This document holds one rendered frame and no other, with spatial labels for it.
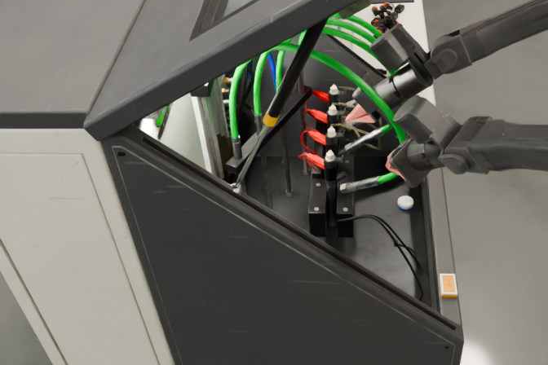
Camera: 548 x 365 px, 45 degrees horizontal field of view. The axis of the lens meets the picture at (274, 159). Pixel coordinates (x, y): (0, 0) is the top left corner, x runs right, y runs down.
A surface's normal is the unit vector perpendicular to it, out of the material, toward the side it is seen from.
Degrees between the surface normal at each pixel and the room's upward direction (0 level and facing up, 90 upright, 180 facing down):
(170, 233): 90
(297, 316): 90
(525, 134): 40
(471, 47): 67
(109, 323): 90
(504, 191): 0
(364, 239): 0
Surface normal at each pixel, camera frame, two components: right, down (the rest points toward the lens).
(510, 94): -0.08, -0.74
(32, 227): -0.10, 0.67
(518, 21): -0.25, 0.32
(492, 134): -0.67, -0.66
